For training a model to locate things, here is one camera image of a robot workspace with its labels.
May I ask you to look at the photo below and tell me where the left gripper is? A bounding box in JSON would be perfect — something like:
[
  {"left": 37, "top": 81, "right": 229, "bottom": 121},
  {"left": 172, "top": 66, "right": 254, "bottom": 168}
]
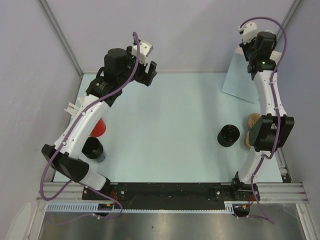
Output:
[{"left": 117, "top": 46, "right": 156, "bottom": 87}]

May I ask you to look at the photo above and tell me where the light blue paper bag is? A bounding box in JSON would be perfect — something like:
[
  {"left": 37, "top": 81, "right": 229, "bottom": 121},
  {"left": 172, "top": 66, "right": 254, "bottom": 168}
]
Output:
[{"left": 221, "top": 46, "right": 281, "bottom": 105}]

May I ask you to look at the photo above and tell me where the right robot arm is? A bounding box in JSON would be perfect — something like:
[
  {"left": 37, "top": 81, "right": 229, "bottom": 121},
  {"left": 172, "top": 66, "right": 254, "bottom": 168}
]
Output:
[{"left": 230, "top": 29, "right": 295, "bottom": 201}]

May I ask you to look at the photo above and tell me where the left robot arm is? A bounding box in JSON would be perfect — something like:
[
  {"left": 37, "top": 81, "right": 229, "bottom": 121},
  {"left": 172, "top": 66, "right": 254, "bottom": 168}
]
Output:
[{"left": 41, "top": 41, "right": 157, "bottom": 200}]

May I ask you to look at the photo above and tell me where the brown cardboard cup carrier stack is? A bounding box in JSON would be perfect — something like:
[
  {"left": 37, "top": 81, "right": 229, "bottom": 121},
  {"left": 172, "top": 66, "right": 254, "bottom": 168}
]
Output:
[{"left": 244, "top": 113, "right": 261, "bottom": 150}]

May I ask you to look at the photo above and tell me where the red straw cup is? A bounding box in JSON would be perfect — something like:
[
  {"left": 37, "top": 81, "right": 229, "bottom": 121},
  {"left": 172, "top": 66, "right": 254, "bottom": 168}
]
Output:
[{"left": 90, "top": 118, "right": 107, "bottom": 138}]

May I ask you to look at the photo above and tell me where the black cup left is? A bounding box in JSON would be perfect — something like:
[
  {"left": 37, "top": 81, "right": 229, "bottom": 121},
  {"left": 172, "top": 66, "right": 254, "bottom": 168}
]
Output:
[{"left": 81, "top": 137, "right": 106, "bottom": 163}]

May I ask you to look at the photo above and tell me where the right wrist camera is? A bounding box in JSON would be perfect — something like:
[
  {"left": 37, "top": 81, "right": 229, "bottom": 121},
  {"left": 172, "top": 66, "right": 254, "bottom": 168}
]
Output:
[{"left": 238, "top": 21, "right": 258, "bottom": 45}]

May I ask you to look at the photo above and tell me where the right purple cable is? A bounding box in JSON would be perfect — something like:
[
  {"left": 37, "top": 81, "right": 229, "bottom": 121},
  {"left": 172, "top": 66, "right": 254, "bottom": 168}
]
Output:
[{"left": 238, "top": 16, "right": 289, "bottom": 225}]

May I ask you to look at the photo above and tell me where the purple cable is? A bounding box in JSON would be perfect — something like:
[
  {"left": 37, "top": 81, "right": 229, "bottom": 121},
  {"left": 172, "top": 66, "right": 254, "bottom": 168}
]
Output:
[
  {"left": 39, "top": 31, "right": 140, "bottom": 225},
  {"left": 238, "top": 16, "right": 289, "bottom": 225}
]

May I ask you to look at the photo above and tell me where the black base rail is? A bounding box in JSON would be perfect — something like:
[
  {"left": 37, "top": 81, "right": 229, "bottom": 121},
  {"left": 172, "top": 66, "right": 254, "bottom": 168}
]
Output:
[{"left": 82, "top": 181, "right": 261, "bottom": 211}]

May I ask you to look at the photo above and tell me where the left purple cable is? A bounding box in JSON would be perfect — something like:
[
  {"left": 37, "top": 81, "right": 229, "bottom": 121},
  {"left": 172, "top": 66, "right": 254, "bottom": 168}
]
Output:
[{"left": 39, "top": 31, "right": 140, "bottom": 225}]

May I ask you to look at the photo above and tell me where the white cable duct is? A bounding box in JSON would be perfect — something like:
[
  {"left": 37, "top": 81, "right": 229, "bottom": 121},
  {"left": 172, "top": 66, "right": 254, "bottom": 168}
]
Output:
[{"left": 46, "top": 202, "right": 234, "bottom": 214}]

